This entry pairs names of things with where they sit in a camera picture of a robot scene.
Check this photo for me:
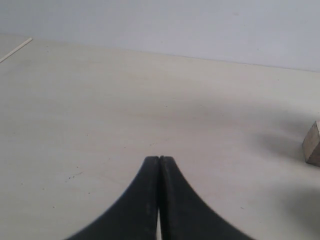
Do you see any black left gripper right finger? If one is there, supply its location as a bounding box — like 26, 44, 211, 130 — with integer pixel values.
159, 156, 251, 240

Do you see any thin wooden stick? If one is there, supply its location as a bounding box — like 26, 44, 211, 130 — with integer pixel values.
0, 37, 33, 63

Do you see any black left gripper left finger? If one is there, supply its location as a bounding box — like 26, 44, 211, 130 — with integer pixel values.
69, 156, 160, 240

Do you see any largest wooden cube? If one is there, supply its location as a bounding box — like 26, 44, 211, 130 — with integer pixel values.
302, 120, 320, 167

